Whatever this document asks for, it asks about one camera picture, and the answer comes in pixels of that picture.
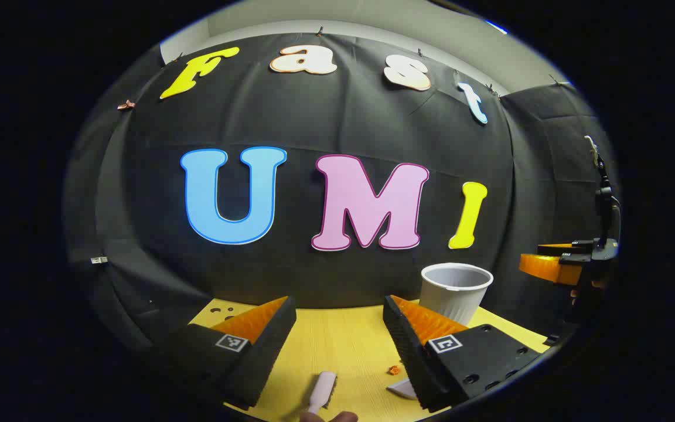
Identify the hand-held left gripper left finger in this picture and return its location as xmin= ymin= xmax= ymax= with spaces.
xmin=162 ymin=296 xmax=297 ymax=411

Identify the yellow wooden desktop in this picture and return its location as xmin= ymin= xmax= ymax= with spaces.
xmin=188 ymin=298 xmax=551 ymax=422

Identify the small white broom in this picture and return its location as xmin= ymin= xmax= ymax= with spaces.
xmin=307 ymin=371 xmax=338 ymax=416

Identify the white ribbed garbage bin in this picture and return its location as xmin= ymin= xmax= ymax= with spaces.
xmin=420 ymin=263 xmax=494 ymax=326

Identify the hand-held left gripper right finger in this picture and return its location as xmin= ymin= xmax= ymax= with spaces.
xmin=383 ymin=295 xmax=543 ymax=413

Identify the white plastic dustpan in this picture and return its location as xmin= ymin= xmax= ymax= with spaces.
xmin=386 ymin=378 xmax=419 ymax=401

